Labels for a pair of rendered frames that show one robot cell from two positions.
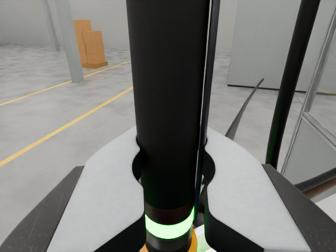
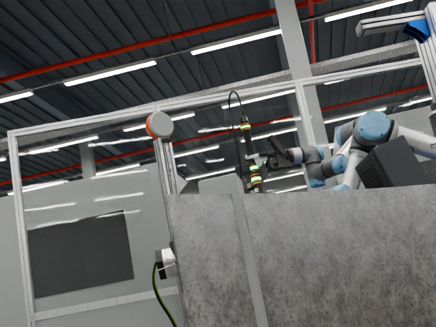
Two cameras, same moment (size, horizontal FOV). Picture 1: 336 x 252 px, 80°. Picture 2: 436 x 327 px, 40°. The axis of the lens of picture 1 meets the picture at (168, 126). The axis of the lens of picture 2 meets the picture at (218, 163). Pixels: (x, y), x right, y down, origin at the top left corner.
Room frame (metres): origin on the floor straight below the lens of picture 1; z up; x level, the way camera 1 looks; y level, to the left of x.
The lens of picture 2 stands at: (0.76, 2.52, 0.85)
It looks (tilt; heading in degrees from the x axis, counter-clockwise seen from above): 13 degrees up; 259
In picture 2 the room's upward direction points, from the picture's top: 11 degrees counter-clockwise
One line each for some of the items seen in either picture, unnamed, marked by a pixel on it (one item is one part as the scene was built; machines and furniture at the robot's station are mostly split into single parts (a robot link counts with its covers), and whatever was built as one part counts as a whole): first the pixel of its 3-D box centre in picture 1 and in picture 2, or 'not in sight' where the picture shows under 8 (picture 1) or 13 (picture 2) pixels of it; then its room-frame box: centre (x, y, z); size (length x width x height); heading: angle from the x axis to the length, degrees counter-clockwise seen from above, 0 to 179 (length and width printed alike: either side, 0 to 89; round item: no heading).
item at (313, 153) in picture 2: not in sight; (311, 154); (-0.19, -0.01, 1.44); 0.11 x 0.08 x 0.09; 1
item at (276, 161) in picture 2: not in sight; (278, 159); (-0.03, 0.00, 1.44); 0.12 x 0.08 x 0.09; 1
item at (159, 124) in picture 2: not in sight; (159, 126); (0.41, -0.65, 1.88); 0.17 x 0.15 x 0.16; 171
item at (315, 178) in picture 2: not in sight; (318, 174); (-0.19, 0.01, 1.34); 0.11 x 0.08 x 0.11; 118
